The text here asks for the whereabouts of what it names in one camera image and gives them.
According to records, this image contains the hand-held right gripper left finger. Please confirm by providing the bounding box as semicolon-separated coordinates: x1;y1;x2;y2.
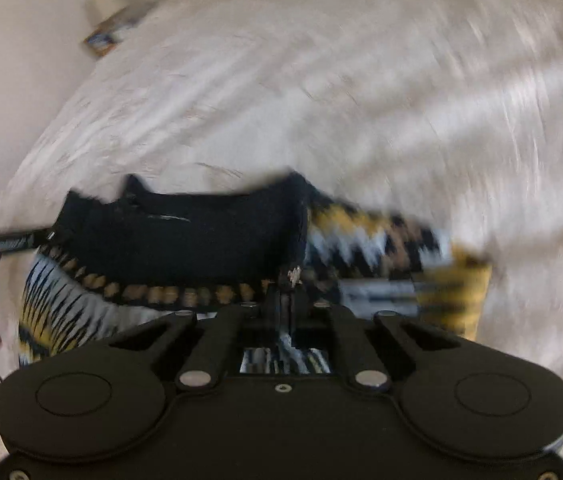
106;282;288;392

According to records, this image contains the navy yellow patterned knit sweater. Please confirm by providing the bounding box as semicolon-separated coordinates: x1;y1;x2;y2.
18;171;493;375

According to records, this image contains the white bedspread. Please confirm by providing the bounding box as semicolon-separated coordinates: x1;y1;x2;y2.
0;0;563;480

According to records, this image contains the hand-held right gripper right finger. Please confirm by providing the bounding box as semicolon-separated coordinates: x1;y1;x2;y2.
289;282;462;393

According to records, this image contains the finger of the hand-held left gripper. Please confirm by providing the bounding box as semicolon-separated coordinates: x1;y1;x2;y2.
0;226;56;262

